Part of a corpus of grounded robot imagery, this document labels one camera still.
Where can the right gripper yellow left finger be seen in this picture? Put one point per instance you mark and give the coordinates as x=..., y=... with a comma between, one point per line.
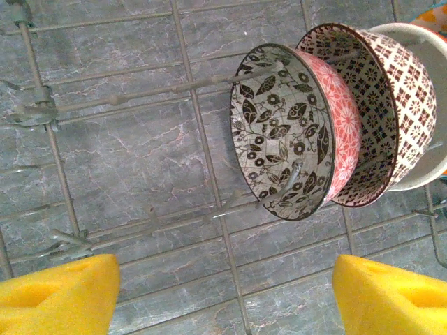
x=59, y=300

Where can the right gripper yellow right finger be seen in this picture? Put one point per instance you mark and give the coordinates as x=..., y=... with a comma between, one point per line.
x=391, y=303

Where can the brown geometric patterned bowl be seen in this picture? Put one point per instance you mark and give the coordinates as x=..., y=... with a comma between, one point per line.
x=377, y=122

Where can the white bowl orange outside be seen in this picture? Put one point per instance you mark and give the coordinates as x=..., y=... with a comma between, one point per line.
x=415, y=34

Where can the orange floral bowl teal rim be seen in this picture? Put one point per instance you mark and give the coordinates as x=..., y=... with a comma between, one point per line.
x=433, y=17

